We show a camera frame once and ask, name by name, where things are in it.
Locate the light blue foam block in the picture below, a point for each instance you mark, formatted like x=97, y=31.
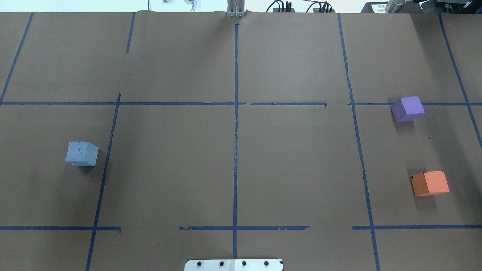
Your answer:
x=82, y=154

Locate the purple foam block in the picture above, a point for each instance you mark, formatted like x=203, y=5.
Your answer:
x=407, y=109

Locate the orange foam block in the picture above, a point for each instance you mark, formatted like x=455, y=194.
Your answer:
x=429, y=183

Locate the metal cup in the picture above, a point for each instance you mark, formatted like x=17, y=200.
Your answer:
x=394, y=6

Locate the aluminium frame post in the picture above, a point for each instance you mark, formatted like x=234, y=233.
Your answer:
x=236, y=8

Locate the white camera stand pedestal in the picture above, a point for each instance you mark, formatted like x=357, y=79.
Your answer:
x=234, y=265

